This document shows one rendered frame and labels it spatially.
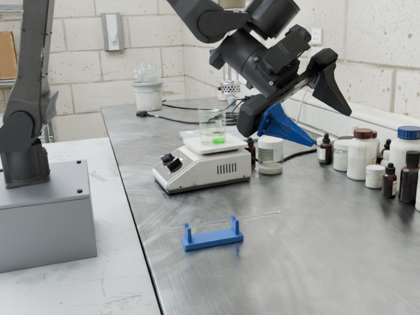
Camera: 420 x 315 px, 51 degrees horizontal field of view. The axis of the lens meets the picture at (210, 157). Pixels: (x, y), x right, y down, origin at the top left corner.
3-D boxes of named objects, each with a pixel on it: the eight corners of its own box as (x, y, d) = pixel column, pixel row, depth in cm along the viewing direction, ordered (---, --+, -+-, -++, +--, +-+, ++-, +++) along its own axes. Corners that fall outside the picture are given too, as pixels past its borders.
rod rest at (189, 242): (184, 251, 70) (183, 230, 69) (180, 242, 73) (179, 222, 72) (244, 240, 72) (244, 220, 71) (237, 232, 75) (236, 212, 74)
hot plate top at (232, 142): (199, 154, 94) (199, 150, 94) (182, 142, 105) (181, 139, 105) (249, 147, 98) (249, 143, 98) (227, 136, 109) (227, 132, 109)
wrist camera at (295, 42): (247, 69, 64) (254, 32, 58) (279, 45, 67) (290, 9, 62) (277, 92, 62) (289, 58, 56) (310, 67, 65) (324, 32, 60)
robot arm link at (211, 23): (193, 25, 62) (248, -45, 60) (190, 22, 70) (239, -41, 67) (252, 76, 66) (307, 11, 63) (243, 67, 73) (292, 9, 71)
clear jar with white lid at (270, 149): (288, 172, 105) (288, 139, 103) (268, 177, 102) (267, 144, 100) (272, 166, 110) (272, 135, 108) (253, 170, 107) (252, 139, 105)
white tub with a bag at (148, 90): (129, 109, 201) (124, 61, 195) (158, 105, 207) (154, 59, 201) (140, 114, 189) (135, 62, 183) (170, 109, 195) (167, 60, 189)
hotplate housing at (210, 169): (167, 196, 93) (164, 160, 91) (152, 178, 105) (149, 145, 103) (260, 179, 101) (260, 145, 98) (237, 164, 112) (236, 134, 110)
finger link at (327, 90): (308, 97, 68) (320, 71, 63) (323, 86, 70) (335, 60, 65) (342, 126, 66) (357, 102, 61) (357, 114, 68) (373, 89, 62)
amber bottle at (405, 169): (424, 202, 84) (429, 154, 81) (404, 204, 84) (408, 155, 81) (413, 195, 88) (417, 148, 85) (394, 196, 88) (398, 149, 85)
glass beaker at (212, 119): (196, 142, 102) (194, 106, 100) (223, 140, 103) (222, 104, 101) (203, 150, 95) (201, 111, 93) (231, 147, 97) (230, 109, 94)
